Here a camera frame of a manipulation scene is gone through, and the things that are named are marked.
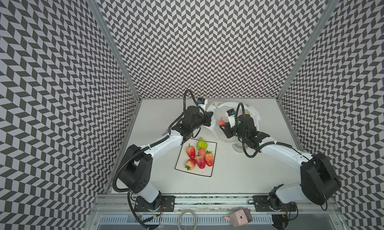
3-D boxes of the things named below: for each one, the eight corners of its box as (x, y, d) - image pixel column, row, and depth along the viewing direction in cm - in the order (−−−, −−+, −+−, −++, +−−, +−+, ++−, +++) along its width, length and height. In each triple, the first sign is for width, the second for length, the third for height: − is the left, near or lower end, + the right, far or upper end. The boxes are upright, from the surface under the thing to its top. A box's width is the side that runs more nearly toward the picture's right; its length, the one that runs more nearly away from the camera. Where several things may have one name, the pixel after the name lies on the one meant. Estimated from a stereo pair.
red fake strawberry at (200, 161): (192, 162, 87) (192, 159, 84) (198, 155, 89) (198, 152, 87) (202, 170, 84) (202, 167, 81) (207, 162, 86) (208, 160, 84)
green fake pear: (196, 148, 92) (195, 144, 88) (200, 140, 95) (200, 136, 91) (204, 152, 90) (205, 148, 86) (208, 144, 94) (208, 140, 90)
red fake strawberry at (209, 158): (204, 166, 85) (205, 164, 83) (204, 153, 90) (204, 150, 88) (213, 166, 85) (213, 164, 83) (212, 153, 90) (212, 150, 88)
